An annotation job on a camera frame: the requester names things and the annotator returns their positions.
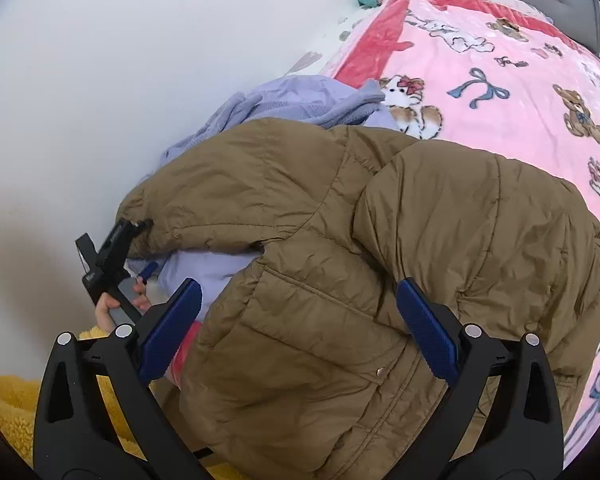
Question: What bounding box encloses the pale lilac garment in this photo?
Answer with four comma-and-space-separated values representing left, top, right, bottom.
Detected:
125, 109, 397, 319

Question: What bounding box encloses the lavender knit garment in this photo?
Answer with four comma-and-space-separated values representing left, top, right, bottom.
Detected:
157, 74, 387, 166

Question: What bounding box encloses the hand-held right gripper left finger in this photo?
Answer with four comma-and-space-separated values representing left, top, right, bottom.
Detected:
32, 277, 203, 480

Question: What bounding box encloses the person's left hand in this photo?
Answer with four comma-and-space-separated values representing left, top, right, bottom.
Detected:
95, 280, 154, 334

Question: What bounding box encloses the brown puffer jacket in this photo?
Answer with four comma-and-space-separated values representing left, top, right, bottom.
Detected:
115, 117, 600, 480

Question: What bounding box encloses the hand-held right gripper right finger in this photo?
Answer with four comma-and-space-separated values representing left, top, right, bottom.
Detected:
396, 276, 566, 480

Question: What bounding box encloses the yellow fleece clothing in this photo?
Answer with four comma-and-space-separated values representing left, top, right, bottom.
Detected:
0, 325, 241, 480

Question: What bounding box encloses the pink printed blanket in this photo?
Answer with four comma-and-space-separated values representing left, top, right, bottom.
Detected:
172, 0, 600, 466

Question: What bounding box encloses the white heart print bedsheet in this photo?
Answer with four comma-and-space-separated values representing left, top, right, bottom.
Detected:
290, 7, 367, 79

